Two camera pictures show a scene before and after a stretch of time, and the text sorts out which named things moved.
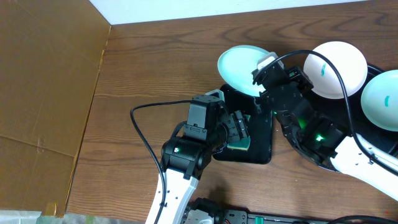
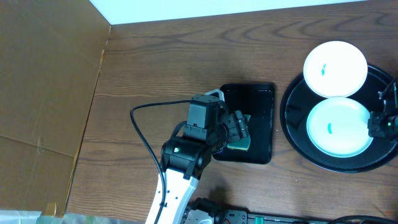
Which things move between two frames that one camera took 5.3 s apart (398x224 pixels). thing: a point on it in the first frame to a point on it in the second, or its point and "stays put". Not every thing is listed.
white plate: [235, 66] to [338, 127]
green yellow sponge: [243, 144] stays put
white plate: [348, 60] stays put
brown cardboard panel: [51, 53] stays put
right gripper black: [280, 78] to [375, 125]
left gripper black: [239, 126] stays put
